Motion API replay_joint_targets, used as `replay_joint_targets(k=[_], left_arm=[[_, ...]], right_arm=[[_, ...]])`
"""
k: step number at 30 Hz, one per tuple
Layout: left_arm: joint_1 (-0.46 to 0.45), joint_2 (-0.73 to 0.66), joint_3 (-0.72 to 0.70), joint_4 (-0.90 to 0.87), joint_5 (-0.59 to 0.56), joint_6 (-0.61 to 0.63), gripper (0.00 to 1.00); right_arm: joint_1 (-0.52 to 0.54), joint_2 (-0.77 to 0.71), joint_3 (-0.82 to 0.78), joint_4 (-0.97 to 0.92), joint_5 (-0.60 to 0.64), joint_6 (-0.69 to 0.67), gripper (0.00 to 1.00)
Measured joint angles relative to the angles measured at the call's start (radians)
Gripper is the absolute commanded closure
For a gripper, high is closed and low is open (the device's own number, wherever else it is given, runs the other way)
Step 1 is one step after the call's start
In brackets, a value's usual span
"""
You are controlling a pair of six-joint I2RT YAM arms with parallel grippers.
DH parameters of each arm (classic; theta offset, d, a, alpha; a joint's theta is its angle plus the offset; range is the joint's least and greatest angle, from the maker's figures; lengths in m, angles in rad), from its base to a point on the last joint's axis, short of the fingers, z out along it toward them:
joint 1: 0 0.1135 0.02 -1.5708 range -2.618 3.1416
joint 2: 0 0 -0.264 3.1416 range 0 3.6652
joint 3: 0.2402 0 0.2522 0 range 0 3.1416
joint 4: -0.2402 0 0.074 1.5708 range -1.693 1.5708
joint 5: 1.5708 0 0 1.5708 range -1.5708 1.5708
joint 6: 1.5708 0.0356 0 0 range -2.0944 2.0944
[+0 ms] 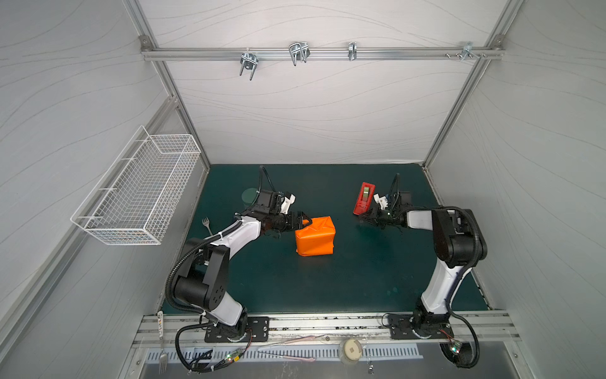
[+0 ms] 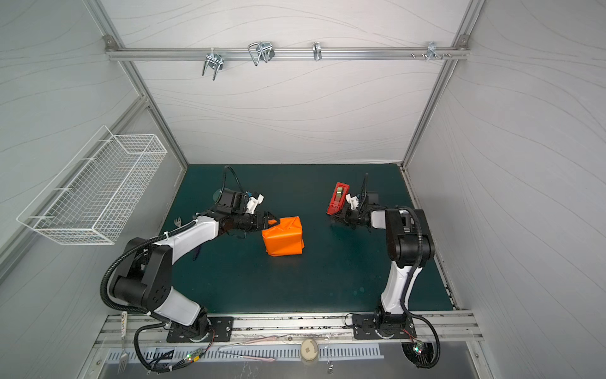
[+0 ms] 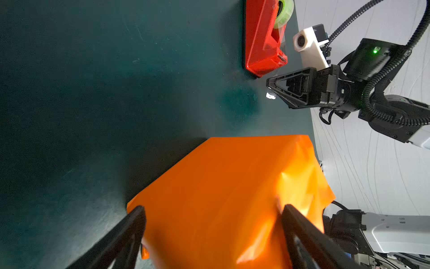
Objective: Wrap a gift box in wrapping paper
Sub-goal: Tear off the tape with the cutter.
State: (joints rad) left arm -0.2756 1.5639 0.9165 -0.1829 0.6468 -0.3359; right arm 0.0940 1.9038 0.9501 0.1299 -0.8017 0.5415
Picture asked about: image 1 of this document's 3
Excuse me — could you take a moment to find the orange wrapping paper sheet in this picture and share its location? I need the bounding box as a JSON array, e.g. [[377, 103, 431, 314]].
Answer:
[[295, 216, 336, 257]]

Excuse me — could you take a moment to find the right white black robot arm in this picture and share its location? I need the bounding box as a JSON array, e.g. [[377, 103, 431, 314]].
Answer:
[[359, 194, 488, 334]]

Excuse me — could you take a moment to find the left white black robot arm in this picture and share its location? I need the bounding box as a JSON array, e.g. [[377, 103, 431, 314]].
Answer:
[[165, 190, 312, 339]]

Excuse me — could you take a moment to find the red tape dispenser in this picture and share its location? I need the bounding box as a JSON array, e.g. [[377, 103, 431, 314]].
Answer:
[[353, 182, 376, 216]]

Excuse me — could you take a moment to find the silver metal fork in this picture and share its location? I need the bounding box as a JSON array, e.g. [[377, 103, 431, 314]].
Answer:
[[202, 217, 213, 235]]

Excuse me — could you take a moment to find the white slotted vent strip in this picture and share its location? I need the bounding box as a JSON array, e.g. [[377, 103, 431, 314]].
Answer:
[[144, 344, 423, 365]]

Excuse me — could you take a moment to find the left metal u-bolt clamp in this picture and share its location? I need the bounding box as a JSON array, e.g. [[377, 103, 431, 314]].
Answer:
[[239, 52, 259, 81]]

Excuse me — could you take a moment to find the metal u-bolt clamp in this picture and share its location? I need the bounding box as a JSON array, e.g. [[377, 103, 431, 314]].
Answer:
[[239, 52, 259, 81], [288, 41, 310, 66]]

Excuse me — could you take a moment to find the middle metal u-bolt clamp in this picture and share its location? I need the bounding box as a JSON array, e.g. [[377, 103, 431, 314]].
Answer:
[[288, 41, 310, 66]]

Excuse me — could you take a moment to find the right metal bolt clamp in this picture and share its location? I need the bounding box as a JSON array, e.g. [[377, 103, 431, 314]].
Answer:
[[445, 43, 487, 62]]

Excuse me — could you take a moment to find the fork hanging at front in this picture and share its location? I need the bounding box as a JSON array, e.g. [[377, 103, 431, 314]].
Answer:
[[159, 337, 168, 375]]

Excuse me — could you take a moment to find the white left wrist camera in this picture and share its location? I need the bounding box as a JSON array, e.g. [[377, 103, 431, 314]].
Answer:
[[280, 194, 296, 215]]

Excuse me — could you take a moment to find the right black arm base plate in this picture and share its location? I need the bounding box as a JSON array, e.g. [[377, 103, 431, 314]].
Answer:
[[387, 314, 454, 340]]

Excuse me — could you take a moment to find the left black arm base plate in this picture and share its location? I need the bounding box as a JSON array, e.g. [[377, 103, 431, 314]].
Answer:
[[205, 317, 269, 344]]

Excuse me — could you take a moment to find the white wire basket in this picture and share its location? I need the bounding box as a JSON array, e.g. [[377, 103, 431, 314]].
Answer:
[[70, 126, 200, 246]]

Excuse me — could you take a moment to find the right black base cable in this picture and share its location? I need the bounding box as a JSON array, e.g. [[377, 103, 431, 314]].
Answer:
[[439, 310, 481, 370]]

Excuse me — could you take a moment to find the black base cable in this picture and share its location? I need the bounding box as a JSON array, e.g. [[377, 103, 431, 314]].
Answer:
[[174, 321, 252, 374], [439, 310, 481, 370]]

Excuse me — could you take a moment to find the aluminium crossbar rail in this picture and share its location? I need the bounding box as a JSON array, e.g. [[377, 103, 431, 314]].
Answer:
[[141, 45, 506, 62]]

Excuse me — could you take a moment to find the small metal bracket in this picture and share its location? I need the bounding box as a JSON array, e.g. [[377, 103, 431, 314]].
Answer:
[[348, 42, 358, 62]]

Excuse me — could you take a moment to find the left black base cable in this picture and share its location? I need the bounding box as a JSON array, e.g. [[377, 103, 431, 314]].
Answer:
[[174, 321, 252, 374]]

